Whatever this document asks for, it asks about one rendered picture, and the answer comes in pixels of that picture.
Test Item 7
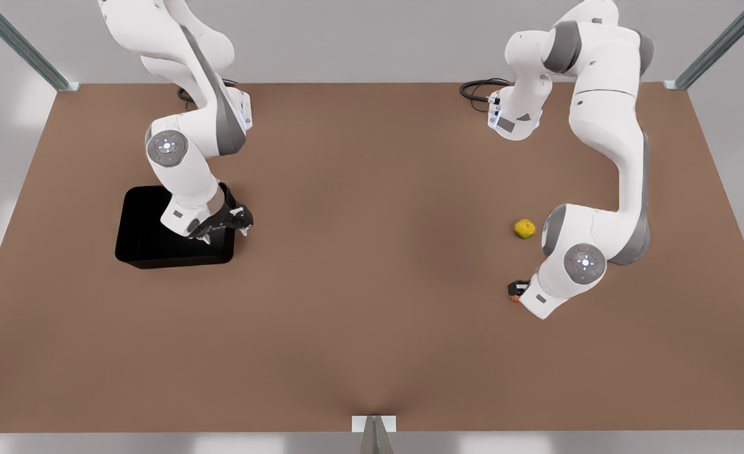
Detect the black cable loop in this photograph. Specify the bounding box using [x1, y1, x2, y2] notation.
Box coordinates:
[460, 78, 513, 114]

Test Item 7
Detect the black storage box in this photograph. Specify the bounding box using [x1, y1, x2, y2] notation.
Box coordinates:
[115, 186, 235, 270]

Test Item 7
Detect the silver frame post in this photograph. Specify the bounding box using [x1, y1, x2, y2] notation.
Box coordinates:
[663, 0, 744, 91]
[0, 0, 80, 93]
[352, 415, 397, 454]

